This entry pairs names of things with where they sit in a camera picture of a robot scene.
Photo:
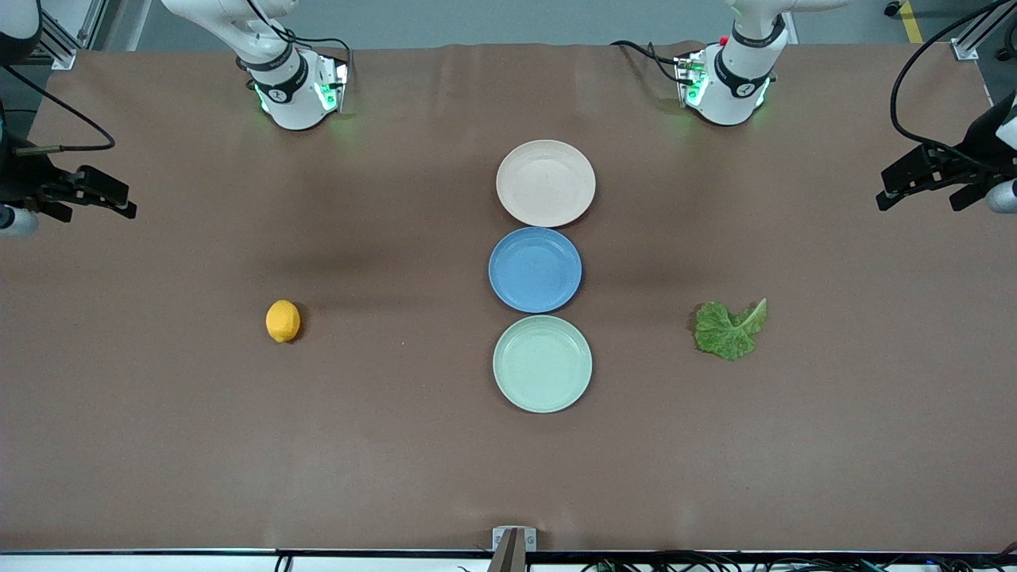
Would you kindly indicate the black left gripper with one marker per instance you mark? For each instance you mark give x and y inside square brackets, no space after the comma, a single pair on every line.
[974,146]

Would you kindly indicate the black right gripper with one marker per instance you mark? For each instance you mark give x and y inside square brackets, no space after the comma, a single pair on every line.
[21,179]

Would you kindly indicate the yellow lemon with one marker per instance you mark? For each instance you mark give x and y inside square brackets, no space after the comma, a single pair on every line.
[283,322]

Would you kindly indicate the green lettuce leaf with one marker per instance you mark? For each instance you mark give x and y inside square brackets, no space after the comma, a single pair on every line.
[723,334]

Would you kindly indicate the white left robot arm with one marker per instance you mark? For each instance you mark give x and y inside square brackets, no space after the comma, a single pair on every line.
[735,87]

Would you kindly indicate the black caster wheel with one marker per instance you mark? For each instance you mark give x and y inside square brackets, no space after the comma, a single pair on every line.
[894,8]
[1007,54]

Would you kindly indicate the brown table cover mat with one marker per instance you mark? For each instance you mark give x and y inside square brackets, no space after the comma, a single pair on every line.
[238,461]

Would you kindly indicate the beige round plate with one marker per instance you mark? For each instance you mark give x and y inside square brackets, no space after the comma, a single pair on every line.
[546,183]

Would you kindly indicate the blue round plate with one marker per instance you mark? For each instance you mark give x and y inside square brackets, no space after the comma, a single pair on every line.
[535,270]

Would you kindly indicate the pale green round plate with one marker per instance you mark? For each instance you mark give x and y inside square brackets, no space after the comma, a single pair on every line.
[543,364]

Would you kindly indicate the aluminium frame profile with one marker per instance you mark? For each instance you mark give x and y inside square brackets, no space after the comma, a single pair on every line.
[973,40]
[63,44]

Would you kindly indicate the silver base connector bracket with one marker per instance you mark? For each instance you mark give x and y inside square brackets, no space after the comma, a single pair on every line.
[338,83]
[687,79]

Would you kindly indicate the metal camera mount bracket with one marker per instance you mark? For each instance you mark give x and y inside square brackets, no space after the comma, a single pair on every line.
[513,540]

